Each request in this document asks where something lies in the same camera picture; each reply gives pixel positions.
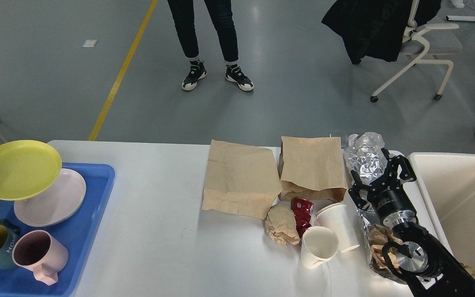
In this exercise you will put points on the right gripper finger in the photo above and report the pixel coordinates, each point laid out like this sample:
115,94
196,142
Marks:
398,171
355,190

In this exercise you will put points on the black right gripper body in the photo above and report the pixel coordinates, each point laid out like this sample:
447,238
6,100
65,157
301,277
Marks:
393,207

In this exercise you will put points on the yellow plastic plate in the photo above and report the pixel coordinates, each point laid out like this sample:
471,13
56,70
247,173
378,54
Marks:
27,168

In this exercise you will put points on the pink ribbed mug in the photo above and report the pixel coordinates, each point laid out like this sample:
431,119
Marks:
39,252

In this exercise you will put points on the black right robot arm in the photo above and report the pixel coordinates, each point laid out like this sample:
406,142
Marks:
421,261

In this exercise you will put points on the lying white paper cup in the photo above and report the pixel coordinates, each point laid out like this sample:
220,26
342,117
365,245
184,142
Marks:
336,218

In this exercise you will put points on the foil bag with paper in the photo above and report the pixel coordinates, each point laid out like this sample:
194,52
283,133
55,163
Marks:
375,237

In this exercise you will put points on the crumpled aluminium foil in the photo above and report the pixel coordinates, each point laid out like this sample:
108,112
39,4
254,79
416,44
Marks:
363,154

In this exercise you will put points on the crushed red can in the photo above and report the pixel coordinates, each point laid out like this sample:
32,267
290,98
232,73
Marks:
303,210

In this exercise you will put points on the right brown paper bag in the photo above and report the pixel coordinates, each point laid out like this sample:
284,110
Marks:
312,169

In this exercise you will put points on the brown paper bag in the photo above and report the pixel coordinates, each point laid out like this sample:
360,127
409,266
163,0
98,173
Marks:
312,169
240,179

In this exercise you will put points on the upright white paper cup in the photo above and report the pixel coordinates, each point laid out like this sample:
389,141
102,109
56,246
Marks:
319,245

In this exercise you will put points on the white plastic bin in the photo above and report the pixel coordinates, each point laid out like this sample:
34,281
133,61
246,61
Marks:
447,185

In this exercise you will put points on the crumpled brown paper ball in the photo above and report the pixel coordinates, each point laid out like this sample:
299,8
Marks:
280,225

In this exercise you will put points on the white pink plate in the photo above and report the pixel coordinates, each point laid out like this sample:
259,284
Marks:
59,202

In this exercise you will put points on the blue plastic tray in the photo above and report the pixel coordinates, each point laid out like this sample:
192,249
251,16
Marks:
77,234

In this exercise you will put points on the left brown paper bag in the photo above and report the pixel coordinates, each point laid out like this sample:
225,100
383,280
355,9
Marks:
240,179

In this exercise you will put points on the white office chair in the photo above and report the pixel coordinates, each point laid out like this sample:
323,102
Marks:
424,46

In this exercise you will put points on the black jacket on chair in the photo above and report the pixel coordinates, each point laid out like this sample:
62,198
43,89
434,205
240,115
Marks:
373,28

